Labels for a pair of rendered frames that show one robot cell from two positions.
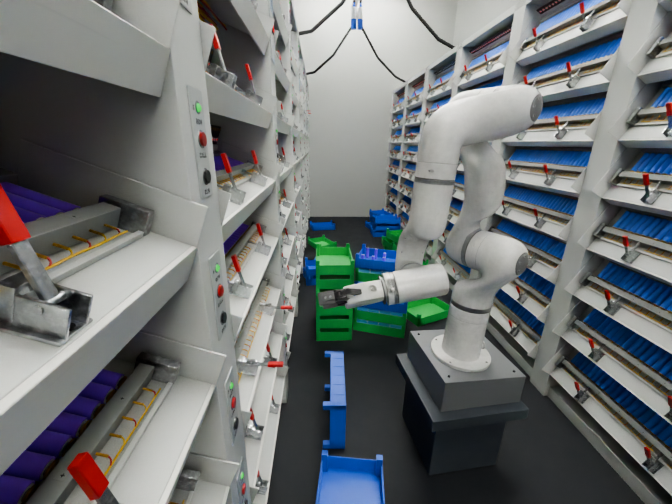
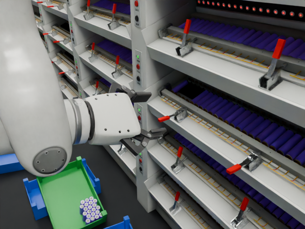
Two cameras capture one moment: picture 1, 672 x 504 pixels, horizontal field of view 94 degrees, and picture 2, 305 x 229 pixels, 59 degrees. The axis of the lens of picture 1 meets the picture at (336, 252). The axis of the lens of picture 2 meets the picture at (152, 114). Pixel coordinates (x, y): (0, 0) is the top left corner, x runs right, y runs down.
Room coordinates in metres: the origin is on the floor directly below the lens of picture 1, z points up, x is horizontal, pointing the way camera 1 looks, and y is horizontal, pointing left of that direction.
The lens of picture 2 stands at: (1.18, -0.23, 0.94)
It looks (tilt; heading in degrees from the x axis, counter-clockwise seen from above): 28 degrees down; 151
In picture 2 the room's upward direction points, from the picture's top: straight up
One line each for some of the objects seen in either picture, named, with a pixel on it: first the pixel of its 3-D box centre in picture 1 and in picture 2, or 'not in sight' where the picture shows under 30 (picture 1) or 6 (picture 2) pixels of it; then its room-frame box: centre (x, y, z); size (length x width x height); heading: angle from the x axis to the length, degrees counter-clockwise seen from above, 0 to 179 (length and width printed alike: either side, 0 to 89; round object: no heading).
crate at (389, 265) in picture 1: (385, 257); not in sight; (1.66, -0.28, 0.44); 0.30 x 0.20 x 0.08; 75
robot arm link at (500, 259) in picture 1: (487, 273); not in sight; (0.86, -0.45, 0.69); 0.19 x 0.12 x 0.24; 34
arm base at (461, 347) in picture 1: (464, 329); not in sight; (0.89, -0.43, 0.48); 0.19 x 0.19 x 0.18
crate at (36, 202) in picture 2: not in sight; (62, 186); (0.13, -0.13, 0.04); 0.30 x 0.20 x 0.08; 93
